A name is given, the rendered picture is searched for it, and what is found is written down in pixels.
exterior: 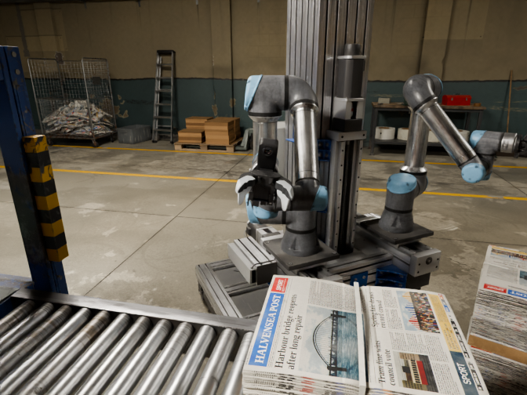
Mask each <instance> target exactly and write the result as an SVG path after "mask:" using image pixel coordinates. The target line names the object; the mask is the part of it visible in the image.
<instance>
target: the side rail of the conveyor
mask: <svg viewBox="0 0 527 395"><path fill-rule="evenodd" d="M10 298H11V302H12V305H13V309H16V308H17V307H18V306H19V305H21V304H22V303H24V302H25V301H27V300H32V301H34V302H36V303H37V305H38V307H40V306H41V305H42V304H43V303H52V304H53V305H54V306H55V307H56V310H58V309H59V308H61V307H62V306H63V305H67V306H70V307H71V308H72V309H73V310H74V312H75V313H77V312H78V311H79V310H80V309H81V308H87V309H89V310H91V311H92V313H93V317H95V316H96V315H97V314H98V313H99V312H100V311H101V310H105V311H107V312H108V313H110V314H111V316H112V317H113V320H114V319H115V318H116V317H117V316H118V315H119V314H120V313H125V314H127V315H129V316H130V317H131V319H132V321H133V324H134V323H135V321H136V320H137V319H138V318H139V317H148V318H149V319H150V320H151V322H152V324H153V327H152V329H153V328H154V326H155V325H156V324H157V323H158V321H160V320H161V319H165V320H167V321H170V322H171V324H172V325H173V331H172V333H171V334H170V336H169V337H168V338H167V340H166V341H165V343H164V345H163V346H162V348H161V349H160V350H163V349H164V347H165V345H166V343H167V342H168V341H169V339H170V338H171V336H172V335H173V333H174V332H175V330H176V329H177V327H178V325H179V324H180V323H183V322H187V323H188V324H191V325H192V326H193V328H194V334H193V336H192V337H191V340H190V342H189V343H188V344H187V347H186V348H185V350H184V352H183V354H186V352H187V351H188V349H189V347H190V345H191V344H192V342H193V340H194V338H195V336H196V335H197V333H198V331H199V329H200V327H201V326H204V325H208V326H210V327H212V328H213V329H214V330H215V332H216V337H215V339H214V340H213V343H212V345H211V347H210V349H209V352H208V353H207V355H206V357H207V358H210V356H211V353H212V351H213V349H214V347H215V345H216V343H217V341H218V338H219V337H220V334H221V332H222V331H223V330H224V329H226V328H229V329H232V330H234V331H235V332H236V333H237V334H238V341H237V343H236V345H235V348H234V351H233V353H232V355H231V359H230V360H229V361H231V362H234V359H235V358H236V355H237V352H238V349H239V347H240V345H241V342H242V339H243V337H244V334H245V333H247V332H255V330H256V326H257V323H258V320H252V319H246V318H240V317H229V316H224V315H217V314H211V313H200V312H194V311H189V310H178V309H172V308H166V307H160V306H149V305H144V304H137V303H127V302H121V301H114V300H109V299H98V298H92V297H86V296H80V295H69V294H64V293H57V292H47V291H41V290H34V289H29V288H22V289H20V290H19V291H17V292H15V293H14V294H12V295H11V296H10ZM133 324H132V325H133ZM152 329H151V330H152ZM151 330H150V331H149V332H148V334H147V335H146V337H145V338H144V340H145V339H146V338H147V336H148V335H149V333H150V332H151ZM144 340H143V341H144ZM143 341H142V342H143ZM142 342H141V344H142ZM141 344H140V345H141ZM140 345H139V346H140Z"/></svg>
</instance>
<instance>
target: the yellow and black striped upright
mask: <svg viewBox="0 0 527 395"><path fill-rule="evenodd" d="M22 140H23V144H24V150H25V154H26V159H27V165H28V168H29V173H30V176H31V183H32V186H33V191H34V194H35V201H36V205H37V209H38V215H39V219H40V223H41V227H42V233H43V237H44V241H45V247H46V251H47V255H48V259H49V261H55V262H60V261H61V260H63V259H65V258H66V257H68V256H69V254H68V250H67V241H66V237H65V233H64V225H63V220H62V216H61V212H60V205H59V201H58V197H57V192H56V184H55V180H54V176H53V169H52V165H51V161H50V156H49V150H48V146H47V142H46V137H45V136H43V135H31V136H24V137H22Z"/></svg>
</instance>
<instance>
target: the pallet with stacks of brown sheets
mask: <svg viewBox="0 0 527 395"><path fill-rule="evenodd" d="M186 127H187V128H186V129H182V130H180V131H178V140H179V141H177V142H175V143H174V145H175V150H194V151H212V152H230V153H234V152H235V146H239V145H240V142H242V139H243V137H240V135H241V132H240V118H226V117H218V118H214V119H213V117H194V116H192V117H189V118H186ZM189 144H190V145H200V149H190V148H184V147H185V146H186V145H189ZM209 145H210V146H226V148H227V150H209Z"/></svg>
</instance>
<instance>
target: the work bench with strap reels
mask: <svg viewBox="0 0 527 395"><path fill-rule="evenodd" d="M439 105H440V107H441V108H442V110H443V111H444V112H467V119H466V123H465V128H464V130H462V129H458V130H459V132H460V133H461V135H462V136H463V137H464V139H465V140H466V141H467V142H468V144H469V140H468V137H469V133H470V131H468V126H469V122H470V117H471V112H477V113H479V114H478V121H477V126H476V130H480V127H481V123H482V115H483V111H484V110H486V107H483V106H480V107H474V104H473V103H471V96H470V95H454V94H453V95H444V96H443V97H442V103H439ZM372 106H373V109H372V118H371V126H370V135H369V147H367V148H368V149H371V152H370V155H374V154H373V151H374V144H394V145H406V144H407V138H408V131H409V128H399V129H398V136H394V133H395V128H392V127H384V126H378V127H376V120H377V113H378V111H409V108H408V106H403V105H402V103H383V104H381V105H378V102H372ZM427 145H428V146H436V147H443V146H442V144H441V143H440V142H439V140H438V139H437V137H436V136H435V135H434V133H433V132H432V131H431V130H430V132H429V137H428V142H427Z"/></svg>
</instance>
